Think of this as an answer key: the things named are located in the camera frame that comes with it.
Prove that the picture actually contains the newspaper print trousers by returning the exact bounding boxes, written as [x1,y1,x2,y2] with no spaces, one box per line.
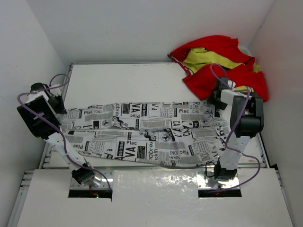
[61,101,230,167]

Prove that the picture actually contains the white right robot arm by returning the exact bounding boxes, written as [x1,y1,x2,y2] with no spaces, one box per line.
[207,77,264,181]

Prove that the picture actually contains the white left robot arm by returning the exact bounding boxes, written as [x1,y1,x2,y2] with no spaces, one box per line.
[17,83,95,184]

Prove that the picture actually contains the red fabric garment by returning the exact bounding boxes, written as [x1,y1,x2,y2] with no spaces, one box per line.
[168,35,269,102]

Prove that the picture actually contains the white front cover panel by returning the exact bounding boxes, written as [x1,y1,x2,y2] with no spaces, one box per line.
[18,169,292,227]

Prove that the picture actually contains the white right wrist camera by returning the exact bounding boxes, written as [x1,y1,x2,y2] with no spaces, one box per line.
[227,79,236,89]

